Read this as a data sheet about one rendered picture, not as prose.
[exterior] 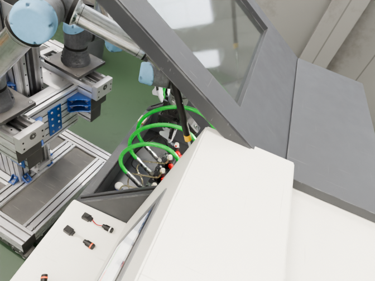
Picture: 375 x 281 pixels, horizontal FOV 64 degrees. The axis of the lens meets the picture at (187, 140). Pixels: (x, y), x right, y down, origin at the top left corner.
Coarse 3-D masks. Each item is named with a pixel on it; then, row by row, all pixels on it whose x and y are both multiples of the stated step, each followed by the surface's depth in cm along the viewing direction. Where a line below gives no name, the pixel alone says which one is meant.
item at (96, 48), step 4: (88, 4) 321; (100, 40) 316; (88, 44) 310; (92, 44) 312; (96, 44) 315; (100, 44) 320; (88, 48) 314; (92, 48) 316; (96, 48) 319; (100, 48) 324; (92, 52) 320; (96, 52) 323; (100, 52) 329; (96, 56) 327; (100, 56) 334
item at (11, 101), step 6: (6, 84) 122; (0, 90) 119; (6, 90) 123; (0, 96) 121; (6, 96) 123; (12, 96) 128; (0, 102) 121; (6, 102) 124; (12, 102) 127; (0, 108) 122; (6, 108) 124
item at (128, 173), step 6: (132, 144) 100; (138, 144) 98; (144, 144) 97; (150, 144) 96; (156, 144) 95; (162, 144) 95; (126, 150) 101; (168, 150) 95; (120, 156) 104; (174, 156) 96; (120, 162) 106; (126, 174) 109; (132, 180) 110; (138, 186) 111; (144, 186) 113
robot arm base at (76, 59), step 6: (66, 48) 152; (66, 54) 154; (72, 54) 153; (78, 54) 154; (84, 54) 156; (66, 60) 155; (72, 60) 155; (78, 60) 156; (84, 60) 158; (72, 66) 157; (78, 66) 157; (84, 66) 160
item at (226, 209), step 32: (192, 160) 62; (224, 160) 64; (256, 160) 66; (160, 192) 74; (192, 192) 56; (224, 192) 57; (256, 192) 59; (288, 192) 62; (128, 224) 100; (160, 224) 50; (192, 224) 51; (224, 224) 52; (256, 224) 54; (288, 224) 56; (160, 256) 46; (192, 256) 47; (224, 256) 48; (256, 256) 50
